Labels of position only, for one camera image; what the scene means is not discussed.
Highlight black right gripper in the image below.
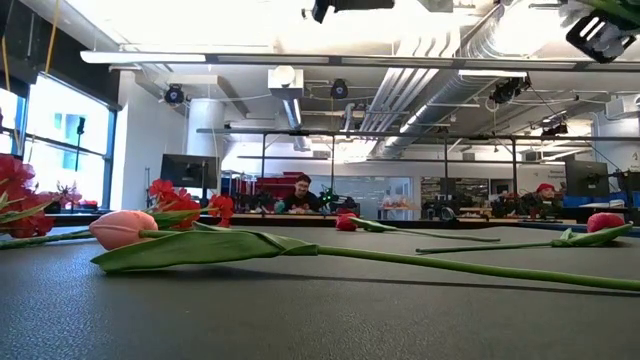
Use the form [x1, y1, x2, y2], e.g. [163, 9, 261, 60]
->
[566, 9, 627, 65]

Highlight white striped flower bunch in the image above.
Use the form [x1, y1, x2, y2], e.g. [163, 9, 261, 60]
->
[558, 0, 640, 59]

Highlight red artificial tulip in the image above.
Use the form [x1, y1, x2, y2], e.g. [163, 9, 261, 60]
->
[414, 212, 635, 255]
[334, 212, 501, 244]

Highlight small red blossom spray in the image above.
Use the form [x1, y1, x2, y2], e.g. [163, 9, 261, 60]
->
[147, 178, 236, 230]

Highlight pink artificial tulip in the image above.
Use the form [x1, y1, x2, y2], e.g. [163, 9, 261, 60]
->
[89, 209, 640, 293]

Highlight red flower bunch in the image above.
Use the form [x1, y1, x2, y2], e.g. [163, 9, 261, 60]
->
[0, 153, 96, 251]

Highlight black computer monitor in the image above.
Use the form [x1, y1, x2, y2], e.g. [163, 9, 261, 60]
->
[159, 153, 220, 190]
[564, 159, 611, 198]

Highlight blue storage bins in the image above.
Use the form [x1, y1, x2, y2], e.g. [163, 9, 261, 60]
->
[562, 192, 640, 209]

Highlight person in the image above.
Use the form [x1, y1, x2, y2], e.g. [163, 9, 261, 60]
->
[281, 173, 322, 215]
[519, 182, 565, 217]

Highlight white ceiling light box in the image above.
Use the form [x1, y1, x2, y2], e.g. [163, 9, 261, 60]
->
[267, 64, 305, 100]

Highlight red storage bins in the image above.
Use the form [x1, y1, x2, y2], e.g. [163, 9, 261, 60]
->
[256, 172, 304, 200]

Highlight long wooden workbench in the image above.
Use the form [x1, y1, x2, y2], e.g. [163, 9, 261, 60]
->
[44, 212, 581, 230]

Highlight white round column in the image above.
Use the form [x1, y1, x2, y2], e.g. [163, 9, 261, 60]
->
[186, 98, 227, 159]

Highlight large window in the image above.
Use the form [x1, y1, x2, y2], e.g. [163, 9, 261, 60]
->
[0, 73, 117, 211]

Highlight pink background flower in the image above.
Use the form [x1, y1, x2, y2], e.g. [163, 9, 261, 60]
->
[49, 180, 84, 209]

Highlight black ceiling-hung camera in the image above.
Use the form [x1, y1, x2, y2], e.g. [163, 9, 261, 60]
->
[541, 122, 570, 138]
[329, 78, 350, 101]
[488, 74, 532, 105]
[163, 83, 186, 106]

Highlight silver ventilation duct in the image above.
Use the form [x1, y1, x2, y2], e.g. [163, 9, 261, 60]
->
[369, 0, 569, 160]

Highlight aluminium overhead frame beam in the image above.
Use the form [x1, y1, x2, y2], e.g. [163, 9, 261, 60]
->
[79, 49, 640, 73]

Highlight black pipe frame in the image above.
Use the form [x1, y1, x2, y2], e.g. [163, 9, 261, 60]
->
[196, 127, 640, 221]

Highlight yellow hanging cable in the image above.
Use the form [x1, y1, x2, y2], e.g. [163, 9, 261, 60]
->
[43, 0, 62, 75]

